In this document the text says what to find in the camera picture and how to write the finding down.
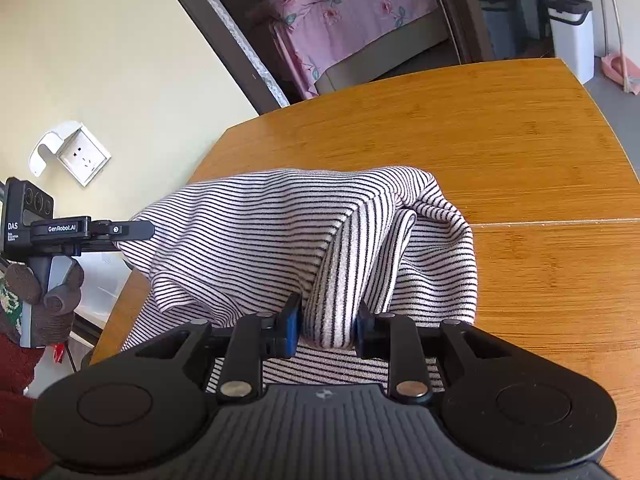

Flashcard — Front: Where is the dark brown door frame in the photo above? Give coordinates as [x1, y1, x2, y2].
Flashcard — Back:
[150, 0, 496, 117]

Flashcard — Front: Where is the pink dustpan with broom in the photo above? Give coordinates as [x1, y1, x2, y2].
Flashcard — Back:
[602, 0, 640, 97]

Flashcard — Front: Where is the grey bed frame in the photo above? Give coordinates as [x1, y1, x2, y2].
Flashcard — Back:
[315, 5, 453, 97]

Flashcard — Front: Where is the white wall appliance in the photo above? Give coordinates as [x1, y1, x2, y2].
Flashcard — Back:
[70, 252, 133, 348]

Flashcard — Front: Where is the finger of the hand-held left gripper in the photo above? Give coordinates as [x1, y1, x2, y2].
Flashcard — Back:
[90, 220, 156, 254]

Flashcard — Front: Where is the white wall socket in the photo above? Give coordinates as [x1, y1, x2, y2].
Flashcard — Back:
[55, 127, 112, 187]

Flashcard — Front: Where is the person's left hand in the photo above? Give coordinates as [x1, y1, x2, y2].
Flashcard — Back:
[0, 260, 86, 348]

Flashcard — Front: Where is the striped long-sleeve shirt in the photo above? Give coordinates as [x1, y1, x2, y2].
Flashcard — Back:
[116, 165, 482, 396]

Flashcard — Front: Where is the person's left forearm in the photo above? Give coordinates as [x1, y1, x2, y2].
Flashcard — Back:
[0, 332, 55, 476]

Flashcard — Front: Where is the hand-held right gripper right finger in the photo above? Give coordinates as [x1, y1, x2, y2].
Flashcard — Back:
[356, 304, 523, 405]

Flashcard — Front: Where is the white socket splash cover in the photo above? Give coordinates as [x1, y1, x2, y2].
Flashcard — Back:
[28, 121, 82, 179]

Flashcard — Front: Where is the bed with pink floral bedding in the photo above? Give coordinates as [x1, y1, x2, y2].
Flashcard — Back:
[246, 0, 442, 102]

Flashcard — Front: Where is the white bin with black lid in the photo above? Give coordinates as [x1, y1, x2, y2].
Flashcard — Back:
[537, 0, 596, 86]

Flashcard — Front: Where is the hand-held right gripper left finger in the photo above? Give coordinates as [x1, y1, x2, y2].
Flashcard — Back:
[120, 292, 304, 405]

